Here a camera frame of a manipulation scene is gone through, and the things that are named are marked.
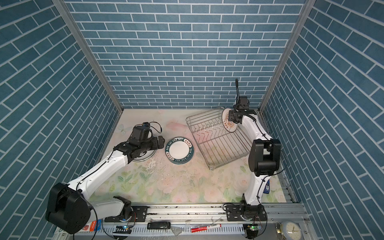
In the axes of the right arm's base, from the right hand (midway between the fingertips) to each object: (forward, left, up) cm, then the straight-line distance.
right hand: (235, 113), depth 96 cm
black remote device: (-62, +36, -12) cm, 73 cm away
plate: (-20, +35, -15) cm, 43 cm away
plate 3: (-31, +31, -15) cm, 46 cm away
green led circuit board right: (-60, -7, -20) cm, 63 cm away
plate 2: (-30, +32, -14) cm, 46 cm away
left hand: (-23, +45, -2) cm, 50 cm away
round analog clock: (-59, -24, -14) cm, 65 cm away
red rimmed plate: (-1, +2, -12) cm, 12 cm away
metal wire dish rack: (-15, +10, -15) cm, 24 cm away
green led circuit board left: (-65, +56, -19) cm, 87 cm away
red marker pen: (-61, +16, -16) cm, 65 cm away
